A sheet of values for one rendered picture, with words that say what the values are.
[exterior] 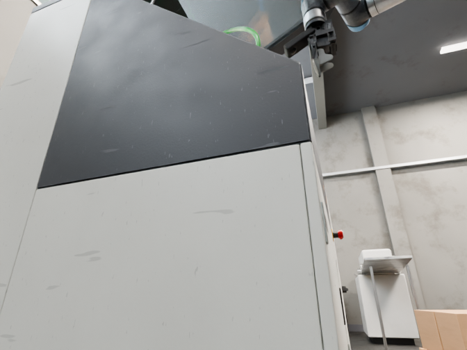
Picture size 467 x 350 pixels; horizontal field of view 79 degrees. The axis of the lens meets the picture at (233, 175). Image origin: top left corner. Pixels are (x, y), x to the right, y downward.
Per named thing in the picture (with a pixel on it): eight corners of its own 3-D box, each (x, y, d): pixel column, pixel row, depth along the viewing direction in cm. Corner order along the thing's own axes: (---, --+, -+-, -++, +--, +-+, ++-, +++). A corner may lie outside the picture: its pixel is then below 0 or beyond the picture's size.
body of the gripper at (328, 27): (336, 39, 88) (331, 12, 93) (308, 47, 90) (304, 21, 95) (337, 57, 94) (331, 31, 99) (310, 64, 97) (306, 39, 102)
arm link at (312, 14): (301, 12, 97) (304, 31, 104) (303, 21, 95) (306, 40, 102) (324, 5, 95) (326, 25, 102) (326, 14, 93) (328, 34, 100)
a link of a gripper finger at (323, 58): (335, 65, 85) (331, 42, 89) (315, 70, 87) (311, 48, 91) (335, 72, 88) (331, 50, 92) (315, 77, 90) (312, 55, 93)
